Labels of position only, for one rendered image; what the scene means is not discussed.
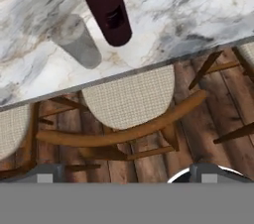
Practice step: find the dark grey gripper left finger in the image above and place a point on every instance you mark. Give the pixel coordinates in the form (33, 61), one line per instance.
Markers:
(46, 172)

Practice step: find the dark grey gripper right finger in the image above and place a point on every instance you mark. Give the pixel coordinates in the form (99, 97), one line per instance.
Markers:
(207, 171)

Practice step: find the dark red wine bottle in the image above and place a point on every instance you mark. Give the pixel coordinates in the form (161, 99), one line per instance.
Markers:
(107, 6)

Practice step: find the round black and white object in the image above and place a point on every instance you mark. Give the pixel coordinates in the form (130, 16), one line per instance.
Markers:
(180, 175)

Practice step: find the wooden chair with woven seat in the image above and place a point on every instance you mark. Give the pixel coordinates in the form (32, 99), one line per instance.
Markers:
(132, 102)
(13, 132)
(243, 66)

